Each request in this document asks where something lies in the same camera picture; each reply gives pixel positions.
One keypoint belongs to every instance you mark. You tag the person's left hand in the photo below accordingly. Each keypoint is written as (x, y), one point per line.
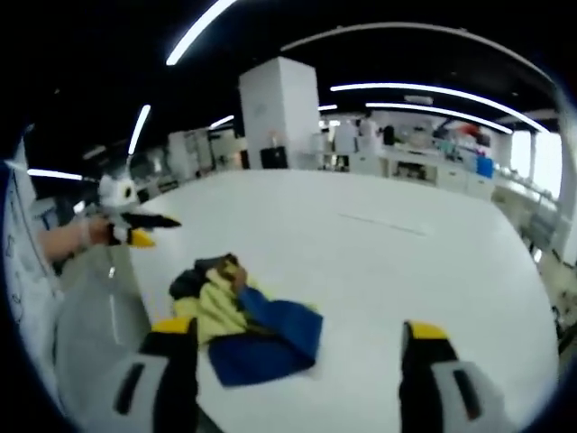
(97, 232)

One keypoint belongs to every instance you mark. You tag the white cabinet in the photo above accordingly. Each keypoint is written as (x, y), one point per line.
(189, 153)

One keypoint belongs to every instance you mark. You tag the person's white printed shirt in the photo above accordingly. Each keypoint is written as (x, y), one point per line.
(24, 252)

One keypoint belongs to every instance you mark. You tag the long ceiling light strip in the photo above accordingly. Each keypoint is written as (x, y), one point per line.
(433, 113)
(139, 128)
(198, 29)
(54, 174)
(433, 92)

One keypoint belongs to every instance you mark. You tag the white square pillar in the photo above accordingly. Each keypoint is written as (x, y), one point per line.
(279, 113)

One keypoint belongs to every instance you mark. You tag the white lab counter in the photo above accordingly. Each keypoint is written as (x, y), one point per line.
(419, 167)

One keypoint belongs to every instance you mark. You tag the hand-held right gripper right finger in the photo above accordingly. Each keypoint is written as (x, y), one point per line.
(444, 388)

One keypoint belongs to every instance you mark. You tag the blue yellow black garment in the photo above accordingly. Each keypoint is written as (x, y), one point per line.
(266, 334)

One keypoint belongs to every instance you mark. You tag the black box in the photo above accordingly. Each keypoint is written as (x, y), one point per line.
(273, 158)

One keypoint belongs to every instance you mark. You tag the blue container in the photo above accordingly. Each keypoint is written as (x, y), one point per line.
(485, 164)

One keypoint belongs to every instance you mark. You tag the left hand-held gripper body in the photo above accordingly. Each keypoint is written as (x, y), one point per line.
(115, 191)

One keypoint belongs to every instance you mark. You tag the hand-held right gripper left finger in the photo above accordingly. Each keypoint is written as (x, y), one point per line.
(155, 383)

